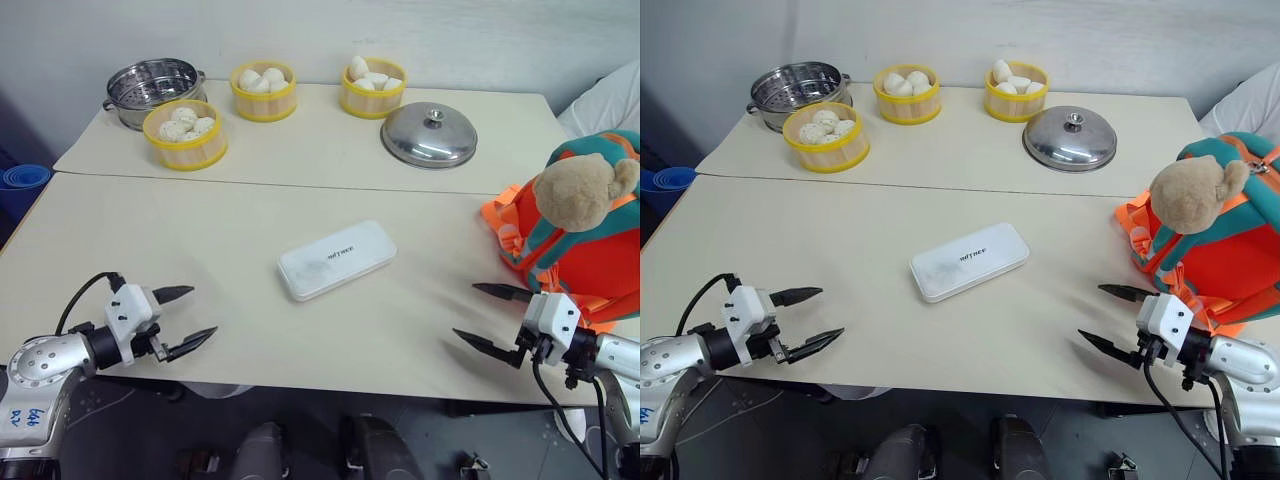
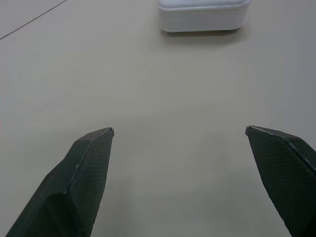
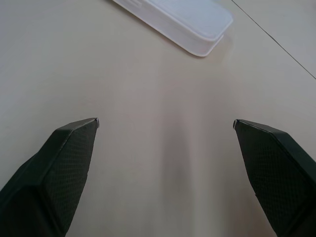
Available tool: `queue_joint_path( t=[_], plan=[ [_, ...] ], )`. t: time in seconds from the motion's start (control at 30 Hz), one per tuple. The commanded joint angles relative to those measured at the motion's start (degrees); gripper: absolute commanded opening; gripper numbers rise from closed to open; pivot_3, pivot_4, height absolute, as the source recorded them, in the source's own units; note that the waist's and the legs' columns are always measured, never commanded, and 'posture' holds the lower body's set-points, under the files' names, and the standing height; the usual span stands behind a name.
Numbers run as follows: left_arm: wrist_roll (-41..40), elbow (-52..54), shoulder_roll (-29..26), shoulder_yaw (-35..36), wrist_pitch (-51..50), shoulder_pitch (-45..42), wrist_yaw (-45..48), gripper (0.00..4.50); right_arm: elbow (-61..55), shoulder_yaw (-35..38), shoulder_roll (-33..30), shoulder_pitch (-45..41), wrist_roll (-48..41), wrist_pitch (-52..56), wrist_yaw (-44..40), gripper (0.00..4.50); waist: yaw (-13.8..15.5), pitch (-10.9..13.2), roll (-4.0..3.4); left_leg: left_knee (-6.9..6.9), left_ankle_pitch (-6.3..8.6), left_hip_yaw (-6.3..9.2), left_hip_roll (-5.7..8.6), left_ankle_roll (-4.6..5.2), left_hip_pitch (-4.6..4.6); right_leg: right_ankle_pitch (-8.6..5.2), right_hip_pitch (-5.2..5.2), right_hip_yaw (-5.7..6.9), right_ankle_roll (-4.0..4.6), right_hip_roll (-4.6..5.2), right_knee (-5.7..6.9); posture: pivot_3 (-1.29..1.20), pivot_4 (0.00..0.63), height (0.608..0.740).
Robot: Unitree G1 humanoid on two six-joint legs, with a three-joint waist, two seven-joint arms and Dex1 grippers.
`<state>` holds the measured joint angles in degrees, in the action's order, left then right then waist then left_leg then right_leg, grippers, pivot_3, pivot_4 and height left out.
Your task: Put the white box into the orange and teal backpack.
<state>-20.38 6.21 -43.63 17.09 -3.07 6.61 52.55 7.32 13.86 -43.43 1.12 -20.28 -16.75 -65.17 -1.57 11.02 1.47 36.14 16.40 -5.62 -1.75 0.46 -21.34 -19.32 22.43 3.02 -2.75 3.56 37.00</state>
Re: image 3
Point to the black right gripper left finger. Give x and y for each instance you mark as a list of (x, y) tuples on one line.
[(51, 177)]

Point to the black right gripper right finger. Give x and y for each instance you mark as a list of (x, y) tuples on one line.
[(279, 172)]

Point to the white plastic container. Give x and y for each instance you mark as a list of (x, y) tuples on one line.
[(182, 24)]

